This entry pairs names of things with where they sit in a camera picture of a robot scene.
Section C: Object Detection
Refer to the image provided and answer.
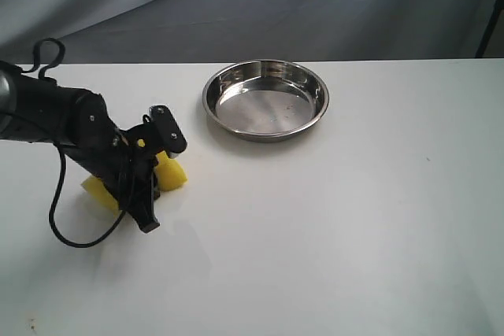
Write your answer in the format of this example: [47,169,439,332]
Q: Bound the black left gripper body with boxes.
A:
[65,123,161,210]

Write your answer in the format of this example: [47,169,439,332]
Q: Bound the yellow sponge block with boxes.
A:
[81,139,187,216]

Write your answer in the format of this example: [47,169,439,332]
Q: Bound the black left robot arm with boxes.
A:
[1,62,159,233]

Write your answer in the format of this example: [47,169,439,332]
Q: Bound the round stainless steel pan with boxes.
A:
[202,59,330,142]

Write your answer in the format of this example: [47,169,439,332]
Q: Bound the grey backdrop cloth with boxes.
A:
[1,0,494,63]

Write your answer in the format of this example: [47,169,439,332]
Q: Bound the black stand pole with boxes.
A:
[474,0,503,59]

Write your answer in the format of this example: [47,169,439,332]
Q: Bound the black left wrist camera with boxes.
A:
[141,105,187,159]

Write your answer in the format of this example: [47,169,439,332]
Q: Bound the black camera cable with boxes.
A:
[31,38,137,249]

